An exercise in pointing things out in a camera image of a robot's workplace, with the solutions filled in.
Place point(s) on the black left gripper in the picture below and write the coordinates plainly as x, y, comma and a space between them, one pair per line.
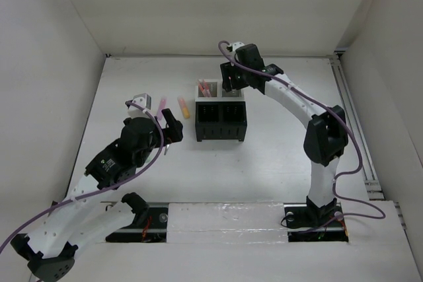
173, 132

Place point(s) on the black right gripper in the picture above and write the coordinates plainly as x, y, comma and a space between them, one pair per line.
227, 71

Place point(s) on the red pen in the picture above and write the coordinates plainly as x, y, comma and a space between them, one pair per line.
206, 88
204, 93

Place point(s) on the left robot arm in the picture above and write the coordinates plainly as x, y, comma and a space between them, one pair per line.
51, 249

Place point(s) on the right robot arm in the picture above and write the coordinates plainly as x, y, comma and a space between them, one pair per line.
326, 132

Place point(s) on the orange highlighter marker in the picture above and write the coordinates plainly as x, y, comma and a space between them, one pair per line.
183, 107

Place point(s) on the purple highlighter marker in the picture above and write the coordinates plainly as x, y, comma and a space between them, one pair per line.
161, 107

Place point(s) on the white slotted organizer box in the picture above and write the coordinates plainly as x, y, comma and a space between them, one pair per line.
217, 93

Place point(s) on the black slotted organizer box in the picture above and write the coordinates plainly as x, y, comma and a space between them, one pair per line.
221, 121

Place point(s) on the black handled scissors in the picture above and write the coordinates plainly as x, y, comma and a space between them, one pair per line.
167, 149

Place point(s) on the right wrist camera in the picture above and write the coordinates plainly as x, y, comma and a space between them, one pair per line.
233, 46

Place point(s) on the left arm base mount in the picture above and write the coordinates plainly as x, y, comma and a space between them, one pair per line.
150, 228

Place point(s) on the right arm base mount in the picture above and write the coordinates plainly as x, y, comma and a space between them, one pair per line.
303, 224

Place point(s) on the aluminium rail right side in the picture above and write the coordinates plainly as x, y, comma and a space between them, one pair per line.
367, 171

